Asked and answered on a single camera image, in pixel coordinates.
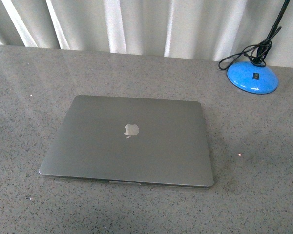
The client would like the grey laptop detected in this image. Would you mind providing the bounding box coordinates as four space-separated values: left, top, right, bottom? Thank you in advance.
39 95 214 188

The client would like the white corrugated backdrop curtain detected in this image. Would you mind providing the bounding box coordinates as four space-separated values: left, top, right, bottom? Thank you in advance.
0 0 283 61

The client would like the blue lamp base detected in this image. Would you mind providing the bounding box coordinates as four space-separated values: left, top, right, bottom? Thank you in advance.
227 61 279 95

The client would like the black lamp pole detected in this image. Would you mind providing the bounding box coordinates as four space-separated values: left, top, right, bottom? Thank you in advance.
251 0 290 67

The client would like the black lamp cable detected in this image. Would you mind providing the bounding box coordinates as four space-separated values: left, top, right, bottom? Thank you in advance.
218 25 282 71

